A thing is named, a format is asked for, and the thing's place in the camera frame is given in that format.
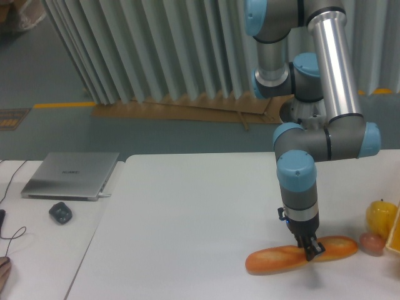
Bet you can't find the silver closed laptop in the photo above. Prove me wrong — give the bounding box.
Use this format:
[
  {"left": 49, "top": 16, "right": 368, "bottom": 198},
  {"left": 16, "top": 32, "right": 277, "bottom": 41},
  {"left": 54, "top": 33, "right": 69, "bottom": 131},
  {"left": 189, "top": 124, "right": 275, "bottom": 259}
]
[{"left": 21, "top": 152, "right": 119, "bottom": 201}]

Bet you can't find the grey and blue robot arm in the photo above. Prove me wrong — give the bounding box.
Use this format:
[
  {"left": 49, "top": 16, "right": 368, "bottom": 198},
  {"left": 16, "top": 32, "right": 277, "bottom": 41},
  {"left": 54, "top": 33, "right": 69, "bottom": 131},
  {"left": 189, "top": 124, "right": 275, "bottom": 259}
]
[{"left": 244, "top": 1, "right": 381, "bottom": 261}]

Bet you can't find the brown cardboard sheet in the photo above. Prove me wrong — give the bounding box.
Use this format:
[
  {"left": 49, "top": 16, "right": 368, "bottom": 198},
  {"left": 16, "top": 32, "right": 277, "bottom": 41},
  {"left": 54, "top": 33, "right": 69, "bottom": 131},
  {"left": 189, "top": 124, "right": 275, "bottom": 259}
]
[{"left": 91, "top": 91, "right": 291, "bottom": 130}]

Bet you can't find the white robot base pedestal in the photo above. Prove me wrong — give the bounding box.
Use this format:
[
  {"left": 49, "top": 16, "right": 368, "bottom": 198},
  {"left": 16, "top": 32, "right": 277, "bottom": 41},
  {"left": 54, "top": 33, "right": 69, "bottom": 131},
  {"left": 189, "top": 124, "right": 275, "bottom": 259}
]
[{"left": 279, "top": 97, "right": 327, "bottom": 130}]

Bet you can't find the black thin cable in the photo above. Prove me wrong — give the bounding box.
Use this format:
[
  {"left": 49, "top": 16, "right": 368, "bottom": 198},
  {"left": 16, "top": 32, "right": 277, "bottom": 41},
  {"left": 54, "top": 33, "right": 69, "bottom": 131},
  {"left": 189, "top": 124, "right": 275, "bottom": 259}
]
[{"left": 0, "top": 159, "right": 28, "bottom": 256}]

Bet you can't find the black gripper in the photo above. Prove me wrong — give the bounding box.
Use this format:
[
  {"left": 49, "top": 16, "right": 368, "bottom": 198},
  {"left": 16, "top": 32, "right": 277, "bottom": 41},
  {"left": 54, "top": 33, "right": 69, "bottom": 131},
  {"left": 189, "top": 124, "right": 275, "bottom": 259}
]
[{"left": 286, "top": 218, "right": 325, "bottom": 261}]

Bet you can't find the white pleated curtain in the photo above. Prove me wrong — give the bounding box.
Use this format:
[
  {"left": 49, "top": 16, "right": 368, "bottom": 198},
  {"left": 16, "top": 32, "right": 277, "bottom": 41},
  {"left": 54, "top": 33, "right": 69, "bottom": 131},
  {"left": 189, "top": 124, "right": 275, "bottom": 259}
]
[{"left": 41, "top": 1, "right": 399, "bottom": 104}]

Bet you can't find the brown egg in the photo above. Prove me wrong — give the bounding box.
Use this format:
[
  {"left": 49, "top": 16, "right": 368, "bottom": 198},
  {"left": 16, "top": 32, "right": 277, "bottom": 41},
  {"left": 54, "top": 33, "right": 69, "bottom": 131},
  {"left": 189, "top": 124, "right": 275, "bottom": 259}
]
[{"left": 359, "top": 232, "right": 386, "bottom": 256}]

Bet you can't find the black pen-like device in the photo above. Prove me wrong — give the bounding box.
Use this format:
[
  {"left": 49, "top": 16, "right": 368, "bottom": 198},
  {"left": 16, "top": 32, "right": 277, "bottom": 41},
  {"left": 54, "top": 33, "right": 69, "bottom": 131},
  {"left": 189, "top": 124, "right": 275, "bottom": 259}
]
[{"left": 0, "top": 209, "right": 6, "bottom": 234}]

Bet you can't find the long golden baguette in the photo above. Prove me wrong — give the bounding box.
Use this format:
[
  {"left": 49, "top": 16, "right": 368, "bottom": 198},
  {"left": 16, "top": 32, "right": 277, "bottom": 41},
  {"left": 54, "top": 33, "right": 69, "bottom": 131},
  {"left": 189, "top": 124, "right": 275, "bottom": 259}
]
[{"left": 245, "top": 236, "right": 358, "bottom": 275}]

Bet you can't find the yellow bell pepper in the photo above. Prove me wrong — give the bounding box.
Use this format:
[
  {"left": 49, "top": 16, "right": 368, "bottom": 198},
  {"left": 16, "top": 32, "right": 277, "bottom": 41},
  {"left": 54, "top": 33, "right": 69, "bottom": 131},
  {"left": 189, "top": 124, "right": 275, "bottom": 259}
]
[{"left": 366, "top": 199, "right": 398, "bottom": 240}]

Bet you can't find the yellow black floor sign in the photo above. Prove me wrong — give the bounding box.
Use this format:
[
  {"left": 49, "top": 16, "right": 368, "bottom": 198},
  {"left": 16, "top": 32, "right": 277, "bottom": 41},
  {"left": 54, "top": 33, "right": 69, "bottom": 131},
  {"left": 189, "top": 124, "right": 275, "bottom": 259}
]
[{"left": 0, "top": 108, "right": 31, "bottom": 131}]

